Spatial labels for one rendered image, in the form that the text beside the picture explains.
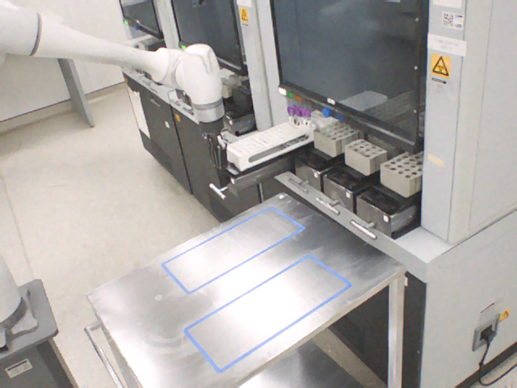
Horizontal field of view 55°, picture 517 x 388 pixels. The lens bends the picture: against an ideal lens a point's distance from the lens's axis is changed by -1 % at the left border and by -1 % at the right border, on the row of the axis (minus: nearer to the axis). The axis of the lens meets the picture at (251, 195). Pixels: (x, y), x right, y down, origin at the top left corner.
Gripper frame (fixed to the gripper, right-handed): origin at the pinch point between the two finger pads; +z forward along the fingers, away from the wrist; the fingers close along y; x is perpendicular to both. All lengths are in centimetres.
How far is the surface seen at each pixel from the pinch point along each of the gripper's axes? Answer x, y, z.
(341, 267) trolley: 0, -60, -2
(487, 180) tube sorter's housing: -42, -65, -9
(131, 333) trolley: 47, -49, -1
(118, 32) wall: -67, 350, 22
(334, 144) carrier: -30.0, -20.4, -7.5
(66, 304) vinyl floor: 61, 78, 80
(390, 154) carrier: -39, -35, -6
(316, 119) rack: -37.7, -0.5, -7.1
